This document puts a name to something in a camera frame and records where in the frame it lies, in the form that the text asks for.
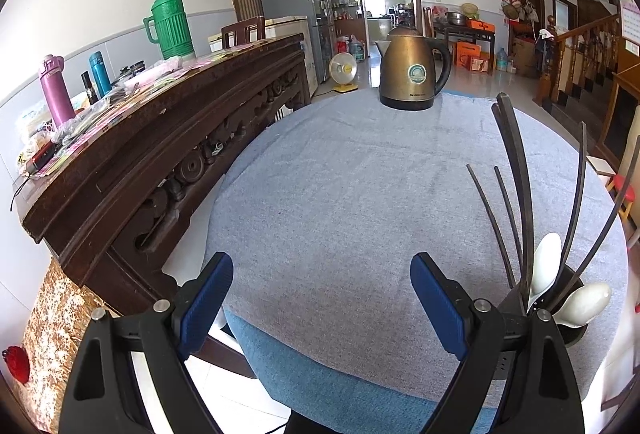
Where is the small white stool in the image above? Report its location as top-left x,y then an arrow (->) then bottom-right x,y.
587,155 -> 616,177

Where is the green thermos flask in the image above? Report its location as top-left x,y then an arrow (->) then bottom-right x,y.
143,0 -> 195,60

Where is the bronze electric kettle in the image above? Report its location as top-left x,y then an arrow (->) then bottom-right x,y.
375,26 -> 452,111

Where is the dark wooden side table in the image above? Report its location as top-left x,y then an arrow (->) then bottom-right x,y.
434,22 -> 496,59

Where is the white plastic spoon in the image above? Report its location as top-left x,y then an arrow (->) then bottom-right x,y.
553,282 -> 612,329
527,232 -> 562,310

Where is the wooden dining chair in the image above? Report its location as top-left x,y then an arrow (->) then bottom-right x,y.
221,16 -> 266,49

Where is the wall calendar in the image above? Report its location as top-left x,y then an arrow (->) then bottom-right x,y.
620,0 -> 640,56

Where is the orange gift box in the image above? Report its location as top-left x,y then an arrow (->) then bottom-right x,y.
468,19 -> 496,33

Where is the dark chopstick five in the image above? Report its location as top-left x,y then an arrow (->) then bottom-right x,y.
561,121 -> 588,268

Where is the dark chopstick six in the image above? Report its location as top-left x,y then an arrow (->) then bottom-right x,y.
546,140 -> 639,311

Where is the metal bowl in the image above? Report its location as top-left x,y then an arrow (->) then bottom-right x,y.
446,11 -> 468,26

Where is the red yellow stool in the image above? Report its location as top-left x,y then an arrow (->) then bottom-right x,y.
605,174 -> 636,225

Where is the dark chopstick two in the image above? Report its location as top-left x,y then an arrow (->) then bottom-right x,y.
494,165 -> 523,273

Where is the small electric heater fan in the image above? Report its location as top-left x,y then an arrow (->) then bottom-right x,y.
329,52 -> 358,94

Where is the dark grey utensil holder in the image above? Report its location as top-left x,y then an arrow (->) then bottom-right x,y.
491,263 -> 591,382

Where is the pink water bottle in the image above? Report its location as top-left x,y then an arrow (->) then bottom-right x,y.
40,54 -> 75,128

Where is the teal water bottle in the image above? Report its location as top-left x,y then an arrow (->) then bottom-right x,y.
89,51 -> 112,98

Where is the wooden stair railing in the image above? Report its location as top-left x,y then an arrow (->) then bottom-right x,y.
534,14 -> 620,105

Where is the dark wooden sideboard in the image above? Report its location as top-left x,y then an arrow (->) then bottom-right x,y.
14,32 -> 314,380

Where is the dark chopstick four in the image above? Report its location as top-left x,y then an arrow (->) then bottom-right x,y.
496,91 -> 536,305

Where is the grey table cloth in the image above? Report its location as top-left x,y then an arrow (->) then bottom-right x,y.
204,84 -> 630,434

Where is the dark chopstick one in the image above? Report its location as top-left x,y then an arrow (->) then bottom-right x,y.
465,164 -> 515,289

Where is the dark chopstick three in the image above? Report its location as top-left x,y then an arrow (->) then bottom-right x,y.
490,102 -> 533,305

